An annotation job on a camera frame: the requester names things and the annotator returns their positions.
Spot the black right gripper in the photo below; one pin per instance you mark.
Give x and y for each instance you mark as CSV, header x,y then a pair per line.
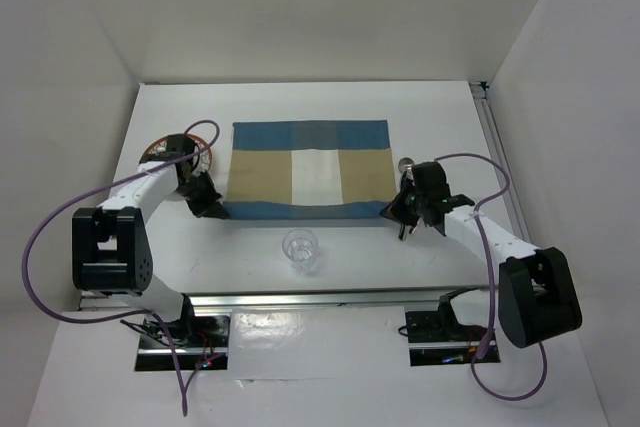
x,y
396,210

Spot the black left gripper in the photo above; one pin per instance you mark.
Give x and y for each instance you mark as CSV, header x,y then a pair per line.
x,y
208,205

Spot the silver spoon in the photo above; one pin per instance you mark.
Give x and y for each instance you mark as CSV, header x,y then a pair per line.
x,y
405,166

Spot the floral plate with orange rim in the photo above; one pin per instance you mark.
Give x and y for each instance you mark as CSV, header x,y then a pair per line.
x,y
188,171

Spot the blue and tan placemat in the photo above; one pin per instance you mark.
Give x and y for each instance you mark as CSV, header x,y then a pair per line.
x,y
310,170

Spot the clear plastic cup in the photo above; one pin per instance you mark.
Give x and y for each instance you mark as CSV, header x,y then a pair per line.
x,y
300,247

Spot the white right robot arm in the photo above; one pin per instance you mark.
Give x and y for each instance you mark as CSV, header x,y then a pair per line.
x,y
533,296

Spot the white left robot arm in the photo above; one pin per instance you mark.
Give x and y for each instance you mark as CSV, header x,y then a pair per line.
x,y
111,254

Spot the aluminium rail front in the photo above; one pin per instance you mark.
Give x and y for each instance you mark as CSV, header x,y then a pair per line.
x,y
349,297

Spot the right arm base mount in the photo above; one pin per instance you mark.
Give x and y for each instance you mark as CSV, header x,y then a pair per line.
x,y
436,337

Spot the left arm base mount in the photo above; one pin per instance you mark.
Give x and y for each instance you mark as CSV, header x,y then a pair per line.
x,y
205,346

